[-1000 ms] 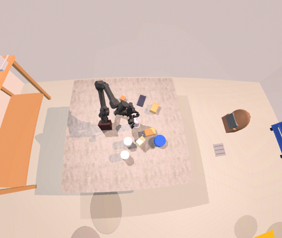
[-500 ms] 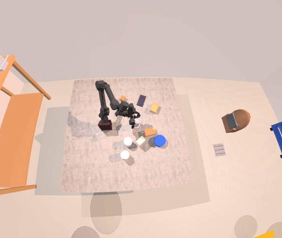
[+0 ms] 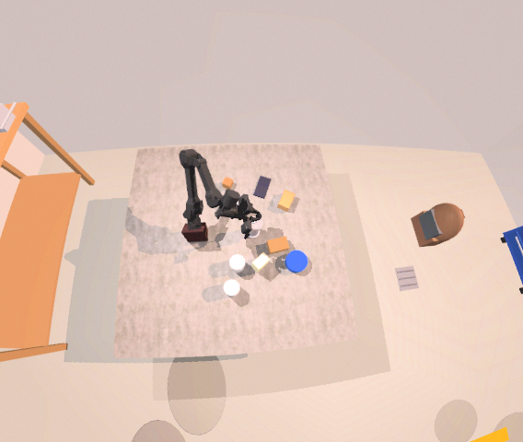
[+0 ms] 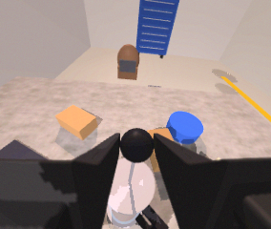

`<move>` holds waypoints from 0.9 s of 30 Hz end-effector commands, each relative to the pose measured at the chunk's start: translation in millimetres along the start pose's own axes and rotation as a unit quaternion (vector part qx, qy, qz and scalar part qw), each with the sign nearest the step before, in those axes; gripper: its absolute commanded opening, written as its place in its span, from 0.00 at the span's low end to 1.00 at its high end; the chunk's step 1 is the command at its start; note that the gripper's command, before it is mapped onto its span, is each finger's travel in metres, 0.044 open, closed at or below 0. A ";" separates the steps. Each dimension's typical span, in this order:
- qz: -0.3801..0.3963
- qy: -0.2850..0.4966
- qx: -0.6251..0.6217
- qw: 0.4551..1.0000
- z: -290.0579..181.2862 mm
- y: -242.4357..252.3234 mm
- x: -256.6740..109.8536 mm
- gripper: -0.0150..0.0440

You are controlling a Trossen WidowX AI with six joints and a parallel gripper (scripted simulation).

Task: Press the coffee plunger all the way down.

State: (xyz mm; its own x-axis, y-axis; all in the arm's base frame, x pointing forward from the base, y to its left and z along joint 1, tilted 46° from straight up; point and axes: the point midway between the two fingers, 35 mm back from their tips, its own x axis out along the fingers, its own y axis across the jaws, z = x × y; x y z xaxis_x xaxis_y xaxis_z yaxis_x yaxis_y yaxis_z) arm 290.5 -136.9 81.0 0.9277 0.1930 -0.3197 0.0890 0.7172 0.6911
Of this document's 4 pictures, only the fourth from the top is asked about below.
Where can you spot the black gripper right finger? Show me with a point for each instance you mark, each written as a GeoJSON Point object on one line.
{"type": "Point", "coordinates": [197, 186]}

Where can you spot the glass french press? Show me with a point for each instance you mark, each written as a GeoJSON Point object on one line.
{"type": "Point", "coordinates": [134, 185]}

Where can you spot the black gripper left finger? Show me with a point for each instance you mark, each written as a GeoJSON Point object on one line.
{"type": "Point", "coordinates": [84, 183]}

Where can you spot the orange rectangular block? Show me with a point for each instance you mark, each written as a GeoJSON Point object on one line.
{"type": "Point", "coordinates": [77, 121]}
{"type": "Point", "coordinates": [164, 132]}

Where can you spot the blue short cylinder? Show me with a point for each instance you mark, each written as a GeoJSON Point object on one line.
{"type": "Point", "coordinates": [184, 127]}

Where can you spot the dark grey flat bar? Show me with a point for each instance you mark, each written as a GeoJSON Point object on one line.
{"type": "Point", "coordinates": [16, 150]}

